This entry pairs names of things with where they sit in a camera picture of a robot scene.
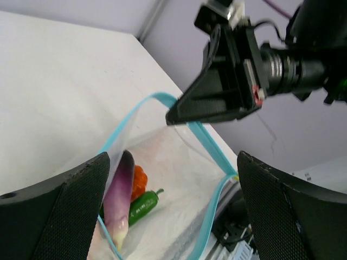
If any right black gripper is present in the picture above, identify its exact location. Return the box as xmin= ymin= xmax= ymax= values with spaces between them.
xmin=243 ymin=1 xmax=346 ymax=106

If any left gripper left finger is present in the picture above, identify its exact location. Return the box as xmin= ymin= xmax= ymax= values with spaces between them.
xmin=1 ymin=152 xmax=110 ymax=259

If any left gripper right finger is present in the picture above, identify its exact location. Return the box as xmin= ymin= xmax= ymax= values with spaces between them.
xmin=237 ymin=151 xmax=346 ymax=259

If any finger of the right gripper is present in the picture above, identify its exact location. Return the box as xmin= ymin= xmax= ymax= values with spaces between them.
xmin=166 ymin=25 xmax=263 ymax=125

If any purple toy eggplant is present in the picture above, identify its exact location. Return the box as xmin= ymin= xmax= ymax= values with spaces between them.
xmin=103 ymin=150 xmax=135 ymax=251

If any green toy chili pepper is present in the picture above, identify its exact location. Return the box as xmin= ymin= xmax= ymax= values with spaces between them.
xmin=128 ymin=188 xmax=164 ymax=226

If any orange toy fruit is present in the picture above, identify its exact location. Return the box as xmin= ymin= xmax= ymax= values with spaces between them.
xmin=131 ymin=165 xmax=148 ymax=202

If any clear zip top bag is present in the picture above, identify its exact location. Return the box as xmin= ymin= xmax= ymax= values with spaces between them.
xmin=88 ymin=92 xmax=237 ymax=259

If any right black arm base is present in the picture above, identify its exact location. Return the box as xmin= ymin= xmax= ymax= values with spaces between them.
xmin=211 ymin=198 xmax=253 ymax=251

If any white slotted cable duct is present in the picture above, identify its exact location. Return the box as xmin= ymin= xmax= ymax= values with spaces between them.
xmin=228 ymin=235 xmax=260 ymax=260

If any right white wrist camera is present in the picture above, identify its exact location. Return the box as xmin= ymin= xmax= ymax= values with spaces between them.
xmin=194 ymin=0 xmax=250 ymax=35

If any right aluminium frame post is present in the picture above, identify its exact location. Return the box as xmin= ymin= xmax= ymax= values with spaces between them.
xmin=137 ymin=0 xmax=168 ymax=43

